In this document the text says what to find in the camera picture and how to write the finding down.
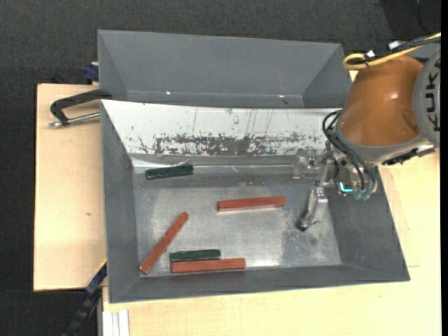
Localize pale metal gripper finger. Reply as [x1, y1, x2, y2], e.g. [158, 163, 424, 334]
[296, 187, 330, 232]
[292, 148, 318, 180]

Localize red-brown flat block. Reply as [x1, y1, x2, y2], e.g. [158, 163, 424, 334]
[170, 257, 247, 274]
[216, 195, 287, 214]
[139, 211, 190, 276]

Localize grey metal bin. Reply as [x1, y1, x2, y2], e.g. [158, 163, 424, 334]
[97, 29, 411, 304]

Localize dark green flat block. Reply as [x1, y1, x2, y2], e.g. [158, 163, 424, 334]
[145, 164, 195, 181]
[169, 248, 222, 263]

